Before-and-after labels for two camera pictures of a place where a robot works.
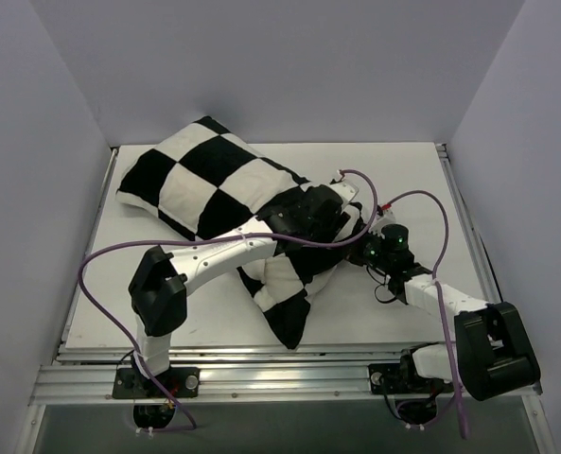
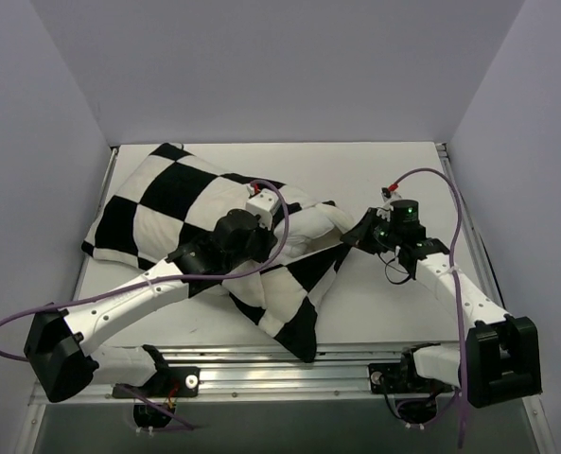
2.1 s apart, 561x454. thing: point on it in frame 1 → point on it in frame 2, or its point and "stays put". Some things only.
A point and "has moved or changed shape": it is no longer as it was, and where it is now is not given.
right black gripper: (357, 252) → (368, 232)
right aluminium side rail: (467, 225) stays put
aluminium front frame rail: (269, 375) stays put
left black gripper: (330, 208) → (265, 241)
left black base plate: (181, 382) stays put
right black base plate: (398, 378) stays put
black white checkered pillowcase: (201, 182) has moved or changed shape
